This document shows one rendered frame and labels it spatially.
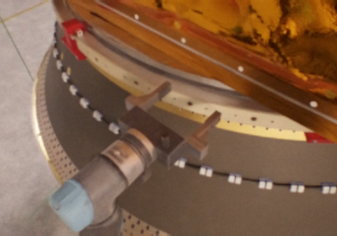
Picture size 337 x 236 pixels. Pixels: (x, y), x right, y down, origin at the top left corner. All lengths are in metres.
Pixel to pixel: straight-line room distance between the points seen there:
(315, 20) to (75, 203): 0.43
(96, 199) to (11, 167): 2.46
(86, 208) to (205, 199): 0.49
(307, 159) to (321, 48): 0.42
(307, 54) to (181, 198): 0.58
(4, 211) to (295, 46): 2.51
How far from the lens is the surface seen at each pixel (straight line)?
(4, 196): 2.79
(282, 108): 0.64
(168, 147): 0.51
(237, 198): 0.89
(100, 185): 0.48
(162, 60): 0.75
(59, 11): 1.07
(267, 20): 0.51
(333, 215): 0.99
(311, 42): 0.49
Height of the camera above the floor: 2.21
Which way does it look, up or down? 50 degrees down
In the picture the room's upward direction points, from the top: 1 degrees counter-clockwise
